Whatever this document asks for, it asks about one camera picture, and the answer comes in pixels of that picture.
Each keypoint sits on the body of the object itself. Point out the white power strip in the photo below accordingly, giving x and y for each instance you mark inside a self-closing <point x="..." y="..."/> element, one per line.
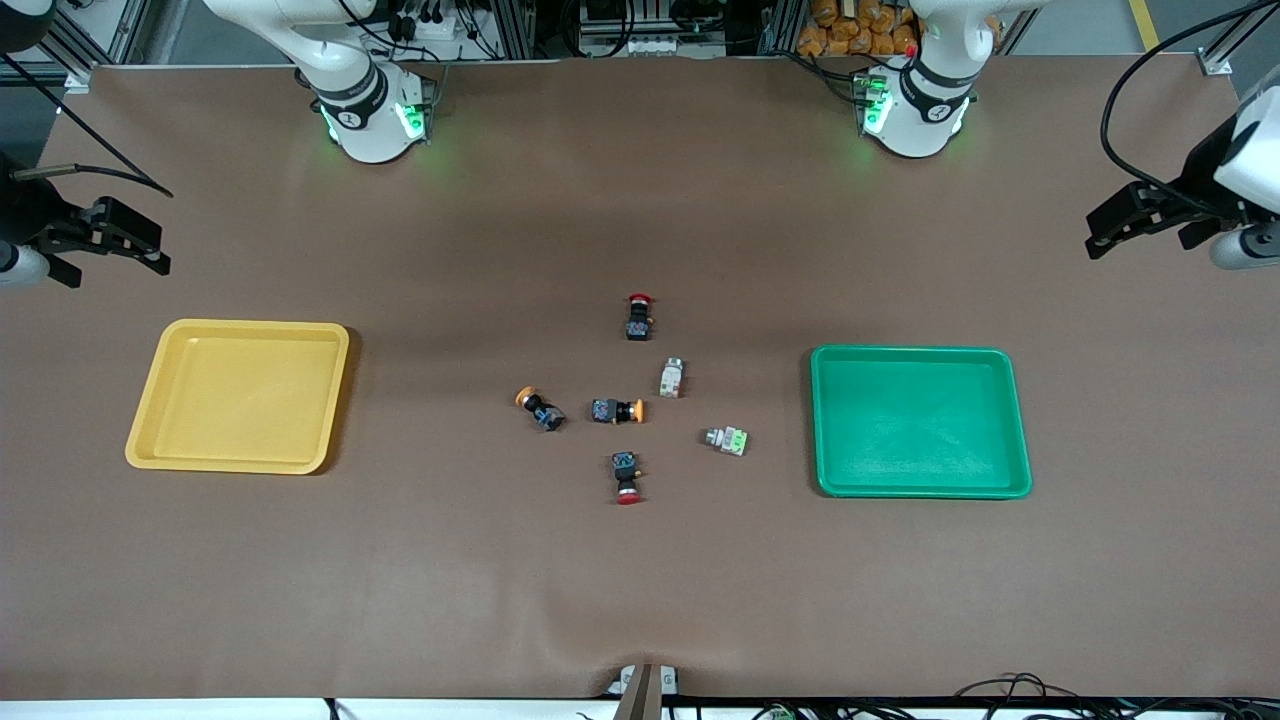
<point x="430" y="25"/>

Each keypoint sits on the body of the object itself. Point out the aluminium frame profile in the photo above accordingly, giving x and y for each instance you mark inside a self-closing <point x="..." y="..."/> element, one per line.
<point x="78" y="75"/>
<point x="1215" y="62"/>

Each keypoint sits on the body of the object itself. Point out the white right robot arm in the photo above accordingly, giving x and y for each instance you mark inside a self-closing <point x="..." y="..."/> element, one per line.
<point x="365" y="130"/>

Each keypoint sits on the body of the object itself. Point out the green white push button switch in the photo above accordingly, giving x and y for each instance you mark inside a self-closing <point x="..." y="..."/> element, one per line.
<point x="671" y="378"/>
<point x="730" y="441"/>

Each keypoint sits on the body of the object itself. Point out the green plug connector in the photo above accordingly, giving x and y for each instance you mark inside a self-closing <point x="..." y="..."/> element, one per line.
<point x="778" y="713"/>

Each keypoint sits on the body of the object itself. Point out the yellow push button switch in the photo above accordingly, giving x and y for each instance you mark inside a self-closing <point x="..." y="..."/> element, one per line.
<point x="545" y="412"/>
<point x="608" y="411"/>

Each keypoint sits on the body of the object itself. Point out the green plastic tray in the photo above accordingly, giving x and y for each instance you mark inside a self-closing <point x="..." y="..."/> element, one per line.
<point x="920" y="420"/>

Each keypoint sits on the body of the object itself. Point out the yellow plastic tray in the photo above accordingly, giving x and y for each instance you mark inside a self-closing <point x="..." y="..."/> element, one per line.
<point x="240" y="400"/>

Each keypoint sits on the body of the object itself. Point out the red mushroom push button switch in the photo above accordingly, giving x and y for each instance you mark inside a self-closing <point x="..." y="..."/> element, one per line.
<point x="626" y="468"/>
<point x="639" y="322"/>

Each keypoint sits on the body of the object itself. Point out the brown table mat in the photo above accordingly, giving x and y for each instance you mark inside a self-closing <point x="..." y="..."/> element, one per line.
<point x="640" y="600"/>

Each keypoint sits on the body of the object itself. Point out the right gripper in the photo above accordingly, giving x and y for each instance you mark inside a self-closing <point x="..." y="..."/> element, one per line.
<point x="28" y="212"/>

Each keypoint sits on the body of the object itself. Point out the orange bag pile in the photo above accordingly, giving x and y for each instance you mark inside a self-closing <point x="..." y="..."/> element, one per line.
<point x="850" y="30"/>

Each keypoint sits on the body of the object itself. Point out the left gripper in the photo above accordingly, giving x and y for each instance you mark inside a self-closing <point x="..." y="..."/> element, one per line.
<point x="1197" y="176"/>

